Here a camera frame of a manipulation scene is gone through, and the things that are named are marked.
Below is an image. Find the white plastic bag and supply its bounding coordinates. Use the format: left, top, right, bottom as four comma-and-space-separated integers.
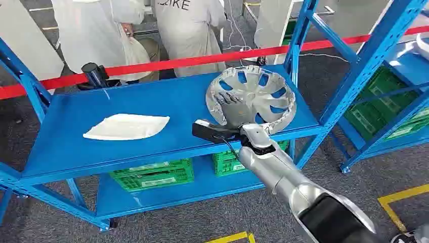
118, 25, 152, 82

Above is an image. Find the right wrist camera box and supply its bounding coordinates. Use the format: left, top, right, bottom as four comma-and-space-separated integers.
191, 119, 243, 144

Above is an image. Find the silver plastic wheel hubcap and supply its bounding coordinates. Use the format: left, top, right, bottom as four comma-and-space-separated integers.
205, 65, 297, 135

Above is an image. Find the white board panel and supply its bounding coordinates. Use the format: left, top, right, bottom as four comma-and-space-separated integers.
0, 0, 65, 82
254, 0, 294, 65

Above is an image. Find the blue metal shelf rack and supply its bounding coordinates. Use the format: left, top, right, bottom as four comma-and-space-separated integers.
337, 33, 429, 174
0, 0, 429, 233

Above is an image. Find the white moulded plastic part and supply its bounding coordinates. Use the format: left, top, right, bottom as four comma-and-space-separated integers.
389, 33, 429, 68

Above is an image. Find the red barrier tape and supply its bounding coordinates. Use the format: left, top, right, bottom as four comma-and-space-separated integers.
0, 25, 429, 101

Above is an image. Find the black barrier post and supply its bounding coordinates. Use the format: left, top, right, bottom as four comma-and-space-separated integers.
81, 62, 110, 90

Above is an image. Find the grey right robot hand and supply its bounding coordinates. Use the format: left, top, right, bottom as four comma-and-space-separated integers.
214, 91, 259, 130

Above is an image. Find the person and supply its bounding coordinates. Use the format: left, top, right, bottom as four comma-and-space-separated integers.
151, 0, 229, 78
50, 0, 160, 84

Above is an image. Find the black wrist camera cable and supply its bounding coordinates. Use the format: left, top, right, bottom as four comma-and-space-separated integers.
217, 135, 241, 163

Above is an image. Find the green plastic crate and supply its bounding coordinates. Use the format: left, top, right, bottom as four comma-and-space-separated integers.
211, 140, 290, 178
344, 65, 420, 142
108, 158, 195, 193
384, 107, 429, 142

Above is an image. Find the white floor cable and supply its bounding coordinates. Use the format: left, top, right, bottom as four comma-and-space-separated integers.
222, 0, 252, 52

